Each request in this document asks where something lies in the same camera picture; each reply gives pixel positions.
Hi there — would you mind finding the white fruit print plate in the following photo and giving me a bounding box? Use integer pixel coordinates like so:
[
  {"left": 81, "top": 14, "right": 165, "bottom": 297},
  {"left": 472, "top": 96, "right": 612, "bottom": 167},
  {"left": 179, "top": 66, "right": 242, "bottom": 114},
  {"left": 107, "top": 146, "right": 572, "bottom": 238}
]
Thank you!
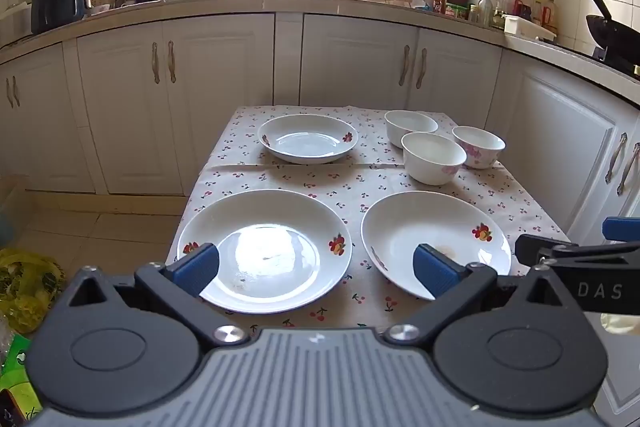
[
  {"left": 177, "top": 189, "right": 353, "bottom": 314},
  {"left": 361, "top": 191, "right": 512, "bottom": 301},
  {"left": 257, "top": 114, "right": 359, "bottom": 165}
]

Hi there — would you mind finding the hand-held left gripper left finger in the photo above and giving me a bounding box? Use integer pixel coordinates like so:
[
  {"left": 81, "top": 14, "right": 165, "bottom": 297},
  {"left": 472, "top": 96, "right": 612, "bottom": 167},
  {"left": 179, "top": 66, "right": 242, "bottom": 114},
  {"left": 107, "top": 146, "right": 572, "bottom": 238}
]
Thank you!
[{"left": 68, "top": 243, "right": 250, "bottom": 348}]

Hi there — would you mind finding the green packet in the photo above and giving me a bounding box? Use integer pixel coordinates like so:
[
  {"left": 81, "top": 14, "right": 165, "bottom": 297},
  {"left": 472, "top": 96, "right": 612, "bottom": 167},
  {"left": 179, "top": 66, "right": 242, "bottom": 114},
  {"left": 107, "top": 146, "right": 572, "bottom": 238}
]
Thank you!
[{"left": 0, "top": 333, "right": 43, "bottom": 423}]

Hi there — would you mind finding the white pink floral bowl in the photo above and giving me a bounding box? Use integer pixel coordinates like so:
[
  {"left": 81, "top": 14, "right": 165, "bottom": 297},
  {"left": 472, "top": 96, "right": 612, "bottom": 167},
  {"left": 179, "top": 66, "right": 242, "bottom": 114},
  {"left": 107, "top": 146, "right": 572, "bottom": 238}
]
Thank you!
[
  {"left": 452, "top": 126, "right": 507, "bottom": 170},
  {"left": 401, "top": 132, "right": 468, "bottom": 186},
  {"left": 384, "top": 110, "right": 439, "bottom": 148}
]

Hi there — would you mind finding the cherry print tablecloth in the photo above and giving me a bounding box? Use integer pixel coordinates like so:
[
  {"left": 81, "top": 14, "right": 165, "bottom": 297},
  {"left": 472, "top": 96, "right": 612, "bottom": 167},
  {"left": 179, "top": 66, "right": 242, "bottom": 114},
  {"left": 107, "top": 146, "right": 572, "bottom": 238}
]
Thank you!
[{"left": 165, "top": 104, "right": 571, "bottom": 338}]

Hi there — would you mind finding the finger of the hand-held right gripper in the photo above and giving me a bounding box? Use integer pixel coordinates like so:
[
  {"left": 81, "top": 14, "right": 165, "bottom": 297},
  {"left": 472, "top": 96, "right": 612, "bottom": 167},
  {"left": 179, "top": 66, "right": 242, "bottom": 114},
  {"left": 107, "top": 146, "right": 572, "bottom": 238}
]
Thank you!
[
  {"left": 515, "top": 234, "right": 583, "bottom": 266},
  {"left": 602, "top": 216, "right": 640, "bottom": 241}
]

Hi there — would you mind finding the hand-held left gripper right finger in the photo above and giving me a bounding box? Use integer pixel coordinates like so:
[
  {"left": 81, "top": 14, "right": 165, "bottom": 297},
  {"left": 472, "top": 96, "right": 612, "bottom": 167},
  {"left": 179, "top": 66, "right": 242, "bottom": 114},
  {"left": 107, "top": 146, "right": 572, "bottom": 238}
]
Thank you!
[{"left": 382, "top": 243, "right": 583, "bottom": 348}]

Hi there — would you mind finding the gas stove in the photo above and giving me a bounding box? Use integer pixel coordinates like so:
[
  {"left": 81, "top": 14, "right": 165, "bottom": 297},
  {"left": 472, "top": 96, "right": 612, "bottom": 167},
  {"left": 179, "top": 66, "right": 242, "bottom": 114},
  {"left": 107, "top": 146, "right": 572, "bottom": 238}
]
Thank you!
[{"left": 592, "top": 49, "right": 640, "bottom": 80}]

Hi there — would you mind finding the stone kitchen countertop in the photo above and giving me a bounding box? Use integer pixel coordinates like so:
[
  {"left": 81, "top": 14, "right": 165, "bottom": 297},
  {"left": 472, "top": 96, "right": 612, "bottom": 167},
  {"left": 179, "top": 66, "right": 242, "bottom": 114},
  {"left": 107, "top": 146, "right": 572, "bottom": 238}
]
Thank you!
[{"left": 0, "top": 0, "right": 640, "bottom": 108}]

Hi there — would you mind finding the white plastic tray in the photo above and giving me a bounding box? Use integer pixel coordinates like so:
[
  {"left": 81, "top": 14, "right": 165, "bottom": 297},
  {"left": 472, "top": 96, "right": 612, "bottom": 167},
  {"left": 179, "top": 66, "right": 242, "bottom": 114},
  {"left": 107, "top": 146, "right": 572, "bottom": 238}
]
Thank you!
[{"left": 502, "top": 14, "right": 557, "bottom": 42}]

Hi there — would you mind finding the yellow plastic bag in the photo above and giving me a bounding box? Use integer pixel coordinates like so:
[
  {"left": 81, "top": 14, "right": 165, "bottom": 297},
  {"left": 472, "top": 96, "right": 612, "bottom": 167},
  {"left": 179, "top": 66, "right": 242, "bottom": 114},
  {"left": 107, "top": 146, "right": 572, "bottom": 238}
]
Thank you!
[{"left": 0, "top": 248, "right": 67, "bottom": 335}]

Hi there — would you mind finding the black wok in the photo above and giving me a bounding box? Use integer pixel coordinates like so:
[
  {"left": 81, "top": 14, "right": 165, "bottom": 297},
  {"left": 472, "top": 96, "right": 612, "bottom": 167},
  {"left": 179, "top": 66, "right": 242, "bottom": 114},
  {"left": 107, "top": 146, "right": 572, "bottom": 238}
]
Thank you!
[{"left": 586, "top": 0, "right": 640, "bottom": 52}]

